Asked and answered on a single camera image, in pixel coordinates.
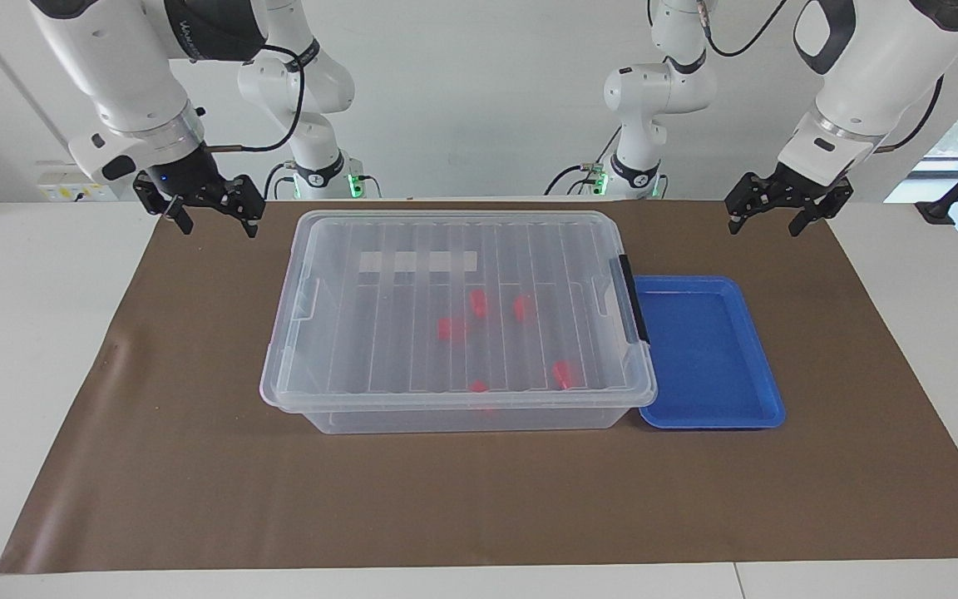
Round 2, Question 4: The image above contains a brown paper table mat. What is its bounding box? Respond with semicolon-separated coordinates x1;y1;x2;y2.
0;200;958;575

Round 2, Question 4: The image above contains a blue plastic tray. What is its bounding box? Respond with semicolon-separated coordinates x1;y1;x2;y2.
633;275;786;430

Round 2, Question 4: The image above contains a clear plastic storage box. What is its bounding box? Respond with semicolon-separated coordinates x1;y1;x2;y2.
264;211;656;435

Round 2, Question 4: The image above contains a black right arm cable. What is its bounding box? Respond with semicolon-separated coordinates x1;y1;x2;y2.
200;42;307;153

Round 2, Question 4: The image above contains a black left base cable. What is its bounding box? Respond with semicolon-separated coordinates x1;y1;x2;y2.
544;162;609;196

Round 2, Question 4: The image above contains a black base cable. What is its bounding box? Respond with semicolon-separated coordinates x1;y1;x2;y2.
544;162;609;196
263;162;297;200

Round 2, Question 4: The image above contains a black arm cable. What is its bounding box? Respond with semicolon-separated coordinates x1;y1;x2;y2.
200;42;307;153
695;0;946;155

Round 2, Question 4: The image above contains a clear ribbed plastic lid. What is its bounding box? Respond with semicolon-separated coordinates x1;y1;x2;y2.
259;210;659;413

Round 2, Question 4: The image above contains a black box latch clip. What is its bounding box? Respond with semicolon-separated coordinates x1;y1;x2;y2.
616;255;651;344

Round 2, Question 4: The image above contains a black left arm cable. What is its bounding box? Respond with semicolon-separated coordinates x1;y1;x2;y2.
695;0;946;155

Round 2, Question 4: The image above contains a black right base cable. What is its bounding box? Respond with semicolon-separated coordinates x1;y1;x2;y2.
263;162;297;200

